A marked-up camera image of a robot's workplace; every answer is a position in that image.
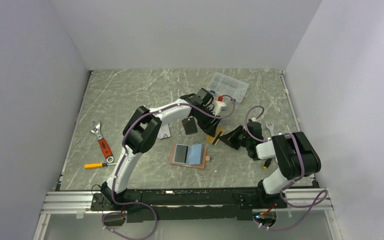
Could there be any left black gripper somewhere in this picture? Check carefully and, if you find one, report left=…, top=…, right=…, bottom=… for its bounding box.
left=193, top=108, right=222, bottom=138

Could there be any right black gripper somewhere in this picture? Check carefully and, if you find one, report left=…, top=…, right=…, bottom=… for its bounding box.
left=218, top=125, right=251, bottom=151

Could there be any brown leather card holder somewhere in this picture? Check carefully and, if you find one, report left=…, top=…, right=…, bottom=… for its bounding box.
left=169, top=143, right=211, bottom=169

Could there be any single black credit card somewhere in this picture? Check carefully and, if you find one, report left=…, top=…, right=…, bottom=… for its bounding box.
left=173, top=144, right=189, bottom=164

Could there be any silver credit cards stack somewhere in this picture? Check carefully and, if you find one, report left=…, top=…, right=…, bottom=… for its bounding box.
left=157, top=124, right=171, bottom=140

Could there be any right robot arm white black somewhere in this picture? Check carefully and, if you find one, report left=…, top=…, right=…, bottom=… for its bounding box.
left=220, top=120, right=321, bottom=208

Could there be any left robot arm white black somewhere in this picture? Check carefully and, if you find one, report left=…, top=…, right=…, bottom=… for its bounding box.
left=100, top=88, right=222, bottom=210

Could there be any gold credit card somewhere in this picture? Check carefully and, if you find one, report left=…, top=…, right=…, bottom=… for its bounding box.
left=205, top=126, right=225, bottom=146

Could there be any black credit cards stack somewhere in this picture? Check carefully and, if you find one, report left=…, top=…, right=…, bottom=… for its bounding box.
left=181, top=116, right=198, bottom=135

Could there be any silver wrench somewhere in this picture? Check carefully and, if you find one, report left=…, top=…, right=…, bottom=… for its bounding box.
left=265, top=122, right=275, bottom=136

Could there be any clear plastic organizer box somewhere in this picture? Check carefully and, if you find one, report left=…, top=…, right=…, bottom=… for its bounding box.
left=206, top=72, right=249, bottom=103

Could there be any black yellow screwdriver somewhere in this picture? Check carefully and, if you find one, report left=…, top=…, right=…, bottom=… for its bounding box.
left=263, top=158, right=273, bottom=170

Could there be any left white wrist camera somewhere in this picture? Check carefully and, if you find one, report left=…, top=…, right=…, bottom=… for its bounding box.
left=212, top=96, right=228, bottom=116

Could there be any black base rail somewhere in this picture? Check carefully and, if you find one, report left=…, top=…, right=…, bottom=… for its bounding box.
left=90, top=187, right=287, bottom=223

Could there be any yellow handled screwdriver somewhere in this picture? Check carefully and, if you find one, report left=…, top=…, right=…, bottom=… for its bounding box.
left=84, top=162, right=117, bottom=169

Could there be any aluminium frame rail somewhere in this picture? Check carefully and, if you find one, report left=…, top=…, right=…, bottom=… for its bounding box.
left=33, top=187, right=332, bottom=240

